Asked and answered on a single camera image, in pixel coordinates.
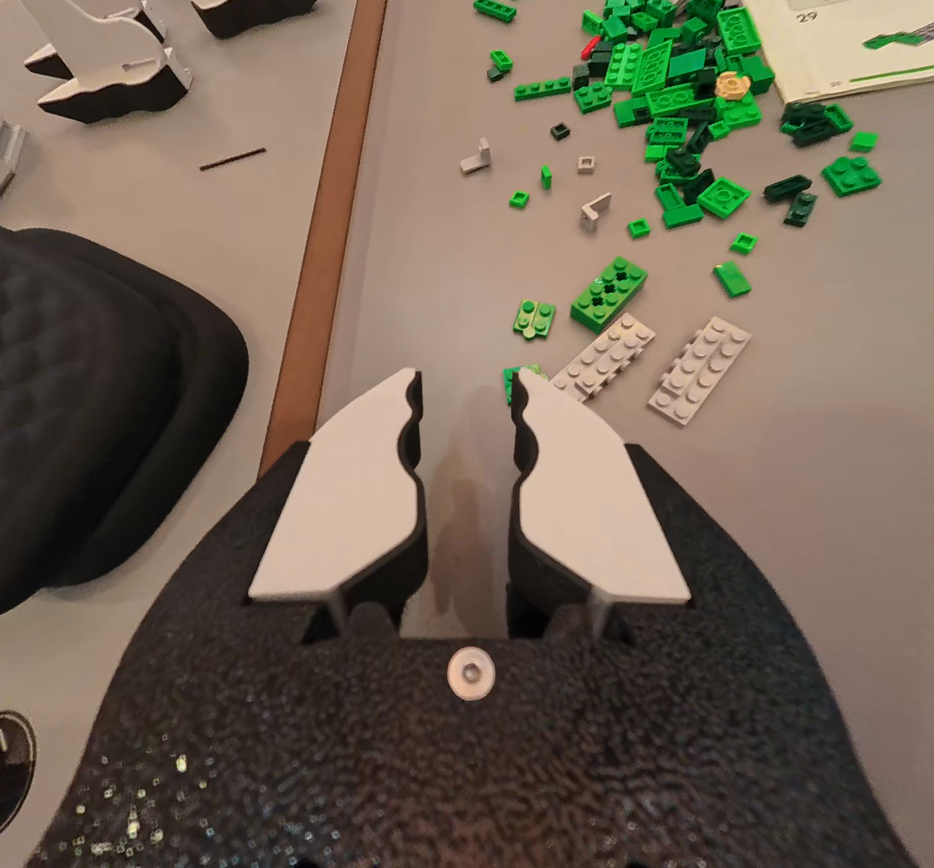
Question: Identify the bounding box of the large green brick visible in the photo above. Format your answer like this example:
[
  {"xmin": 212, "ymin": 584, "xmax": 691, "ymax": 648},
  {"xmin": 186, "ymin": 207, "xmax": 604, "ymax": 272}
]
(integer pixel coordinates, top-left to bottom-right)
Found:
[{"xmin": 571, "ymin": 255, "xmax": 649, "ymax": 335}]

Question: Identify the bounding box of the thin dark stick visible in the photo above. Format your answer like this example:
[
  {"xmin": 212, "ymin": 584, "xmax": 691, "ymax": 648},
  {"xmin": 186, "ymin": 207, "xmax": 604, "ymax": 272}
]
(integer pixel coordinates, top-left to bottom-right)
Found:
[{"xmin": 198, "ymin": 146, "xmax": 268, "ymax": 173}]

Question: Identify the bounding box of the brick instruction booklet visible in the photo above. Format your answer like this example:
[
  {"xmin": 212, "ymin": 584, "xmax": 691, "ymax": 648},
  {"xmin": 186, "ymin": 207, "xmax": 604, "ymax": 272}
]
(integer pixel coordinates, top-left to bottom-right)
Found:
[{"xmin": 718, "ymin": 0, "xmax": 934, "ymax": 105}]

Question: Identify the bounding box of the black round object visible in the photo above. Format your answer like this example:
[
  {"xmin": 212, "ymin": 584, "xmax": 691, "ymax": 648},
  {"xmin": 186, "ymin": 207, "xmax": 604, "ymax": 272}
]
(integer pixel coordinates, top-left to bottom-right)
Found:
[{"xmin": 0, "ymin": 709, "xmax": 37, "ymax": 819}]

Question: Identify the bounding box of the grey desk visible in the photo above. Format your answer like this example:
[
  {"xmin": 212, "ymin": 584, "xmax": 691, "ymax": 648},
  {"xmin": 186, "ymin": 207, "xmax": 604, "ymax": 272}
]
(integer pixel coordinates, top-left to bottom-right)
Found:
[{"xmin": 0, "ymin": 0, "xmax": 934, "ymax": 868}]

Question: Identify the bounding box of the small green square plate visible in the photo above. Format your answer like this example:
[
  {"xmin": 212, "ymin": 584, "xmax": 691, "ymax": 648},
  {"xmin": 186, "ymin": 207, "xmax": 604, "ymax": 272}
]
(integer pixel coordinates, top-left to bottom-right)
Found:
[{"xmin": 513, "ymin": 297, "xmax": 557, "ymax": 340}]

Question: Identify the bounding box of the pile of green bricks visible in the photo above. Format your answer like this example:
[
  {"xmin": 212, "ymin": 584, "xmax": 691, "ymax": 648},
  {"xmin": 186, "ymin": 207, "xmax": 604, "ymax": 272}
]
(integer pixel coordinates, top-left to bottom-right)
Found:
[{"xmin": 473, "ymin": 0, "xmax": 884, "ymax": 256}]

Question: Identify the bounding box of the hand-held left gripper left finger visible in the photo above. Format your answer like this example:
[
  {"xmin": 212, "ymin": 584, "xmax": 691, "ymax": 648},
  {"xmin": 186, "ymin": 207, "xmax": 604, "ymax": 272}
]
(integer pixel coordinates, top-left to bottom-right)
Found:
[{"xmin": 247, "ymin": 368, "xmax": 428, "ymax": 624}]

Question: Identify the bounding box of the long grey studded plate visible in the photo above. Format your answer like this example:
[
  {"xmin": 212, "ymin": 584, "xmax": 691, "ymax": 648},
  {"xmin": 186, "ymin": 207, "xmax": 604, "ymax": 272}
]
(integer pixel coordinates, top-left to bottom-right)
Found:
[
  {"xmin": 551, "ymin": 312, "xmax": 658, "ymax": 402},
  {"xmin": 648, "ymin": 316, "xmax": 753, "ymax": 427}
]

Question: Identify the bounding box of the black padded case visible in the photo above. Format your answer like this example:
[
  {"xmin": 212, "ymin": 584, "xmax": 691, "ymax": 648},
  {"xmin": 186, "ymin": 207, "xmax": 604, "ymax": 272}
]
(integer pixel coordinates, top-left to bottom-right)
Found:
[{"xmin": 0, "ymin": 226, "xmax": 251, "ymax": 615}]

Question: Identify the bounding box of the small green brick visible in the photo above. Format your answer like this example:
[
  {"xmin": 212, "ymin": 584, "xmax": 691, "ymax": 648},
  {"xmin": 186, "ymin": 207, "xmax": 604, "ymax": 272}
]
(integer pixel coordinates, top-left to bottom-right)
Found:
[{"xmin": 502, "ymin": 363, "xmax": 550, "ymax": 406}]

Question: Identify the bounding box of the grey metal part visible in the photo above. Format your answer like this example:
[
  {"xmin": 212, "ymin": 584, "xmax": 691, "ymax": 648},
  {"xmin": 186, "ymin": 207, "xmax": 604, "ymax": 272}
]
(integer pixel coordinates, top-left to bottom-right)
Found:
[{"xmin": 0, "ymin": 120, "xmax": 27, "ymax": 192}]

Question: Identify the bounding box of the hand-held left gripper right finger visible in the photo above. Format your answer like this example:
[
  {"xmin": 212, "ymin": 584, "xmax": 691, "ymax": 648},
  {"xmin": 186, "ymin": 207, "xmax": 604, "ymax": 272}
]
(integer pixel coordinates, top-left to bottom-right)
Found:
[{"xmin": 507, "ymin": 368, "xmax": 692, "ymax": 621}]

